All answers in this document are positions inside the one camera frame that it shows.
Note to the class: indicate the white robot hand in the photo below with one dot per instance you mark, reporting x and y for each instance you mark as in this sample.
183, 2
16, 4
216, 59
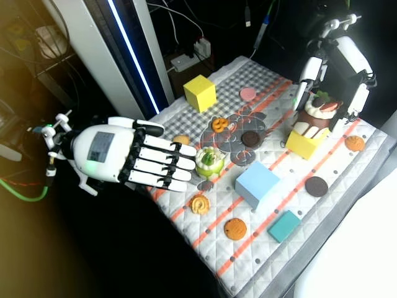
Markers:
353, 56
102, 149

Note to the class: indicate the chocolate strawberry toy cake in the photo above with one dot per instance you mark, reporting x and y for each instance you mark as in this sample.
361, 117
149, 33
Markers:
313, 119

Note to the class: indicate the yellow foam cube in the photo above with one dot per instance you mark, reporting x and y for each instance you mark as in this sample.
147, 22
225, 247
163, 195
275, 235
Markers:
200, 93
305, 147

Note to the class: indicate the light blue block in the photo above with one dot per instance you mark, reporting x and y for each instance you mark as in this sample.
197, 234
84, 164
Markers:
256, 183

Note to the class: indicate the plain round butter cookie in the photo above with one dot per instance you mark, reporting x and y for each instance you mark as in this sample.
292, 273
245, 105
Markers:
181, 139

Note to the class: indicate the orange rosette cookie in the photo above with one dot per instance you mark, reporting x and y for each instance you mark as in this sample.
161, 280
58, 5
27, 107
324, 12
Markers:
355, 143

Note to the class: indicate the white pillar with blue light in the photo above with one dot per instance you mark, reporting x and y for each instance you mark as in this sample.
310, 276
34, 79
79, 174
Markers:
93, 46

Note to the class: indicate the pink sandwich cookie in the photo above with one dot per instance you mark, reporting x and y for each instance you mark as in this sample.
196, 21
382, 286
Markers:
248, 93

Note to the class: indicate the swirl butter cookie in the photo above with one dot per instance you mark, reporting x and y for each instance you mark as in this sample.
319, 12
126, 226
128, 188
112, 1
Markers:
200, 205

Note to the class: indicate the white power strip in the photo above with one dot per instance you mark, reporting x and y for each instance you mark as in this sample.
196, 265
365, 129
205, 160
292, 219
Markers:
183, 62

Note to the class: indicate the orange pretzel cookie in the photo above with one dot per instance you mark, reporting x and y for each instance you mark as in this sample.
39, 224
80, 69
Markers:
218, 125

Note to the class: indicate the dark chocolate sandwich cookie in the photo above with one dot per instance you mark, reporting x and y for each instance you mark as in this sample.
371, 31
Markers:
316, 186
250, 138

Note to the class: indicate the white plug adapter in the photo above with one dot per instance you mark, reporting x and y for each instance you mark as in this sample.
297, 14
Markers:
202, 46

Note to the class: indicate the orange chip cookie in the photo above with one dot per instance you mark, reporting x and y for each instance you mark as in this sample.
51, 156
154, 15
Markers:
235, 229

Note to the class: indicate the teal flat foam block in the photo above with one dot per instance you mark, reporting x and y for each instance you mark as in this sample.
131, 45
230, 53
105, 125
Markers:
283, 226

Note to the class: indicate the grey quilt with bear print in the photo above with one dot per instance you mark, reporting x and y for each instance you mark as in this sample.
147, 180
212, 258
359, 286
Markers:
279, 264

